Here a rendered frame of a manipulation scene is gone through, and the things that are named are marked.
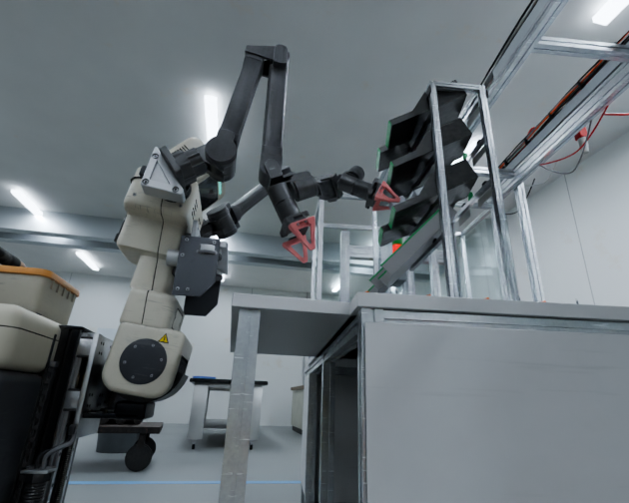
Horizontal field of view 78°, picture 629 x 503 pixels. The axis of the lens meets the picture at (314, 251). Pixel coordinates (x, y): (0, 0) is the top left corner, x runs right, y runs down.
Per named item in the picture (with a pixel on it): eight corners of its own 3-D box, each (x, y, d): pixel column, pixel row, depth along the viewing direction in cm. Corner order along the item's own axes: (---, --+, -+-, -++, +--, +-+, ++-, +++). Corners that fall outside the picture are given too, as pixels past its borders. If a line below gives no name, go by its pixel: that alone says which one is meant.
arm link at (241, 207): (274, 192, 174) (265, 171, 170) (299, 187, 167) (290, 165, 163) (213, 241, 141) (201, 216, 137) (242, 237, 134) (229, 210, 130)
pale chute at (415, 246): (391, 275, 109) (380, 264, 110) (387, 287, 121) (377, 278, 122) (457, 212, 114) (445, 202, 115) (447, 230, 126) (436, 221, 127)
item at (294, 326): (231, 305, 80) (233, 292, 82) (230, 351, 163) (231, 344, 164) (526, 328, 93) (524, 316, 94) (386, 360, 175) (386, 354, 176)
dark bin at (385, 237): (382, 233, 130) (373, 215, 133) (380, 247, 142) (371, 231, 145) (457, 200, 132) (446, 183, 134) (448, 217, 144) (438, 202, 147)
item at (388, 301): (357, 305, 77) (356, 291, 78) (307, 365, 216) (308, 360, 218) (981, 338, 86) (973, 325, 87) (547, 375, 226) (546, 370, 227)
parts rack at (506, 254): (450, 317, 99) (427, 77, 128) (406, 338, 133) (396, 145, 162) (529, 321, 100) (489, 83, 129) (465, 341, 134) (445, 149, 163)
